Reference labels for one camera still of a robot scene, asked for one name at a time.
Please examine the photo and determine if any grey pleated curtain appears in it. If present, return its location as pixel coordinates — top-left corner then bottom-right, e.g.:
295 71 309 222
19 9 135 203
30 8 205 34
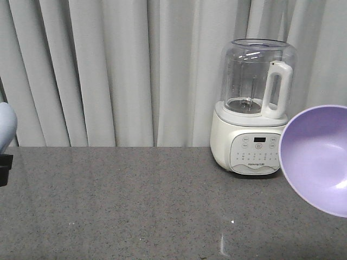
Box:
1 1 346 147

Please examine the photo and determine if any purple plastic bowl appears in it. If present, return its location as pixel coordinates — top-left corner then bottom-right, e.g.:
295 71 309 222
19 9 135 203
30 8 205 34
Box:
279 105 346 218

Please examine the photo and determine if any white blender with clear jar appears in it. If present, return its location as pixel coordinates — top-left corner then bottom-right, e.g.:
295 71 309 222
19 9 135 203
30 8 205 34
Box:
210 38 296 176

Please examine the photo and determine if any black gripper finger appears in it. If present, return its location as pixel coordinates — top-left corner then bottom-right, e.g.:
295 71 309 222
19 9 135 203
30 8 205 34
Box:
0 154 13 187

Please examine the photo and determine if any light blue plastic spoon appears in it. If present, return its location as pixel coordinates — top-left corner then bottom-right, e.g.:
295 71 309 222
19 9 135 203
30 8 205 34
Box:
0 102 17 154

